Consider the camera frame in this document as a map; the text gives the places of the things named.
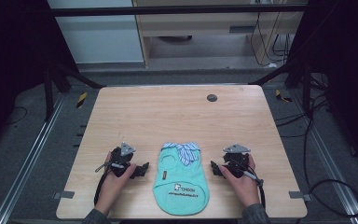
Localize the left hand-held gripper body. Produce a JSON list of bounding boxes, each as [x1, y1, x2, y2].
[[109, 142, 137, 178]]

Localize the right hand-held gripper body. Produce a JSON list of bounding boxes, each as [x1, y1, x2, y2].
[[222, 143, 252, 179]]

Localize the person's left hand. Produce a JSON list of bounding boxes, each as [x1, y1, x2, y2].
[[93, 151, 137, 217]]

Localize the person's right hand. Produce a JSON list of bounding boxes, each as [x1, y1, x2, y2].
[[218, 154, 261, 208]]

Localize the teal pet shirt striped collar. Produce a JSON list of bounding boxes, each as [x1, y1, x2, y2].
[[152, 141, 211, 217]]

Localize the yellow black striped tape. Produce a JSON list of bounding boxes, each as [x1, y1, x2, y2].
[[76, 91, 89, 109], [274, 89, 294, 104]]

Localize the black metal stand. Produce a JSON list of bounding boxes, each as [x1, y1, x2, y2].
[[42, 60, 106, 123], [249, 57, 313, 119]]

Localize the white cabinet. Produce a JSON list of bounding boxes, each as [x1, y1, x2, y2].
[[47, 0, 145, 64]]

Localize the black curtain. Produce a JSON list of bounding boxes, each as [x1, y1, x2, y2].
[[0, 0, 78, 157], [283, 0, 358, 174]]

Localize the left hand-held gripper cable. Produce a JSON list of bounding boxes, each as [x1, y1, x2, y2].
[[93, 161, 119, 207]]

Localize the hand-held gripper cable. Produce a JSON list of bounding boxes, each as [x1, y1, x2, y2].
[[242, 169, 268, 210], [93, 161, 119, 207]]

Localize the right hand-held gripper cable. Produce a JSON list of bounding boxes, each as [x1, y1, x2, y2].
[[242, 169, 268, 210]]

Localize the grey table edge bracket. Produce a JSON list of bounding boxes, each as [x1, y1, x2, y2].
[[288, 190, 312, 203], [52, 190, 76, 201]]

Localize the black looped floor cable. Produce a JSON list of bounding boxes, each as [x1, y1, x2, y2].
[[302, 92, 358, 218]]

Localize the aluminium floor rail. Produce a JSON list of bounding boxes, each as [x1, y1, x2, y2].
[[288, 90, 358, 224], [0, 92, 67, 224]]

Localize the thin black floor cable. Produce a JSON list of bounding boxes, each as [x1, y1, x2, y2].
[[5, 105, 29, 126]]

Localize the black hanging desk cables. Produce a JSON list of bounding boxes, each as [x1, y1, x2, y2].
[[249, 11, 295, 68]]

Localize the black horizontal frame bar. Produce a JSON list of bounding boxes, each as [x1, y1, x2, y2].
[[48, 4, 310, 18]]

